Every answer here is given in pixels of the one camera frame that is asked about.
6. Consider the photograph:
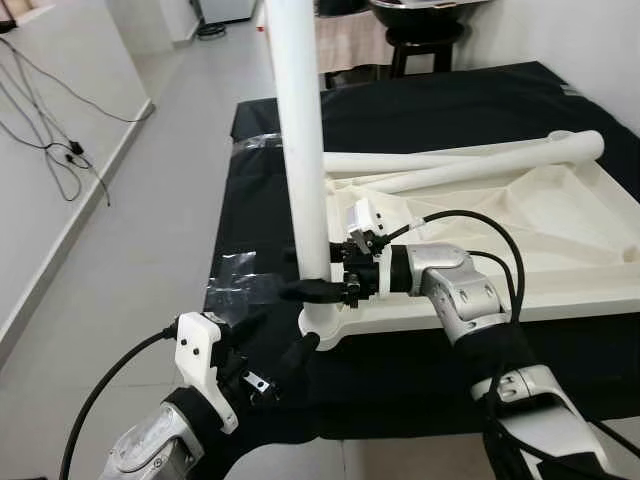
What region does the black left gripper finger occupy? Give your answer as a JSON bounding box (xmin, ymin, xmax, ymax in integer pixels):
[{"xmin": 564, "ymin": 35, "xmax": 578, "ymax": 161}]
[
  {"xmin": 277, "ymin": 332, "xmax": 322, "ymax": 387},
  {"xmin": 226, "ymin": 312, "xmax": 270, "ymax": 347}
]

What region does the large clear tape patch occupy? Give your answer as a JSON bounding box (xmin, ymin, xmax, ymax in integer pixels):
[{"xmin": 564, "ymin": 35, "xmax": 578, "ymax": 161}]
[{"xmin": 215, "ymin": 250, "xmax": 287, "ymax": 307}]

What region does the black tablecloth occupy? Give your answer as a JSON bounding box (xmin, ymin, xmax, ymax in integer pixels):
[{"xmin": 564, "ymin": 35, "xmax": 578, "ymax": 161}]
[{"xmin": 205, "ymin": 62, "xmax": 640, "ymax": 447}]

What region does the clear tape strip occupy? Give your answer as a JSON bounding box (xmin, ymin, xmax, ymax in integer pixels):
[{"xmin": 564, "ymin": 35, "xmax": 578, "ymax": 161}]
[{"xmin": 235, "ymin": 130, "xmax": 282, "ymax": 150}]

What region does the white plastic table top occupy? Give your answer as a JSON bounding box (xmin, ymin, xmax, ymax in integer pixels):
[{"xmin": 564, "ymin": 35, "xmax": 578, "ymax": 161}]
[{"xmin": 298, "ymin": 130, "xmax": 640, "ymax": 352}]

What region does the pink cloth covered table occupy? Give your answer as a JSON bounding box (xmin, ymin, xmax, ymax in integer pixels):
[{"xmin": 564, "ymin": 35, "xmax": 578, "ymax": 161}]
[{"xmin": 315, "ymin": 10, "xmax": 392, "ymax": 73}]

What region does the black wooden stool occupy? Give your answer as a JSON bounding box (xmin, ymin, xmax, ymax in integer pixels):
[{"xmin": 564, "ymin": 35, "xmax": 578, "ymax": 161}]
[{"xmin": 385, "ymin": 20, "xmax": 467, "ymax": 79}]

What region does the black round floor base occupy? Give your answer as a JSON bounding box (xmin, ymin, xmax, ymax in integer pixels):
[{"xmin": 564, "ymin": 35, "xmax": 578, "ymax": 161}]
[{"xmin": 197, "ymin": 22, "xmax": 230, "ymax": 42}]

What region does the white cabinet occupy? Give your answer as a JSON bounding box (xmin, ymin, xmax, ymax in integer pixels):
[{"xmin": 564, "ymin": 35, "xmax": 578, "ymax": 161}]
[{"xmin": 195, "ymin": 0, "xmax": 262, "ymax": 26}]

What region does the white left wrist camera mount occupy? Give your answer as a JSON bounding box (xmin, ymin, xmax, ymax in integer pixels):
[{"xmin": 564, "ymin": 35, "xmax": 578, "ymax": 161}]
[{"xmin": 175, "ymin": 312, "xmax": 242, "ymax": 434}]

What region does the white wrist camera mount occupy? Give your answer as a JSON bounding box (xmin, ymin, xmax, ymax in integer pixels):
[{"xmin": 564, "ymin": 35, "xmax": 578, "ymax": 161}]
[
  {"xmin": 343, "ymin": 198, "xmax": 392, "ymax": 252},
  {"xmin": 175, "ymin": 312, "xmax": 242, "ymax": 434}
]

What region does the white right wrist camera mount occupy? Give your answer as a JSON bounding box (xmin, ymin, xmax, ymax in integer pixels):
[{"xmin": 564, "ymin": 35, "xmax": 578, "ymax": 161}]
[{"xmin": 343, "ymin": 198, "xmax": 392, "ymax": 252}]

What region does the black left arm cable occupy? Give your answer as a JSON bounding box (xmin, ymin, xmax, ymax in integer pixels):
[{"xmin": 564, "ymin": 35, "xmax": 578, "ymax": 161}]
[{"xmin": 58, "ymin": 325, "xmax": 182, "ymax": 480}]

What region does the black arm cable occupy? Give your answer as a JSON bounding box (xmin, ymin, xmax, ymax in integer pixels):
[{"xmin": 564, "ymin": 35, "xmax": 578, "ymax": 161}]
[
  {"xmin": 385, "ymin": 210, "xmax": 640, "ymax": 463},
  {"xmin": 58, "ymin": 325, "xmax": 182, "ymax": 480}
]

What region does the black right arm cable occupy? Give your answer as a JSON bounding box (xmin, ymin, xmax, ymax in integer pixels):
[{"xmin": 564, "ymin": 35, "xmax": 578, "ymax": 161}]
[{"xmin": 385, "ymin": 210, "xmax": 640, "ymax": 463}]

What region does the thin black cable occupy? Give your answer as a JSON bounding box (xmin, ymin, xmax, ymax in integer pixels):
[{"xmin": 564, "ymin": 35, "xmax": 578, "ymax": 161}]
[
  {"xmin": 0, "ymin": 60, "xmax": 112, "ymax": 207},
  {"xmin": 0, "ymin": 35, "xmax": 157, "ymax": 127}
]

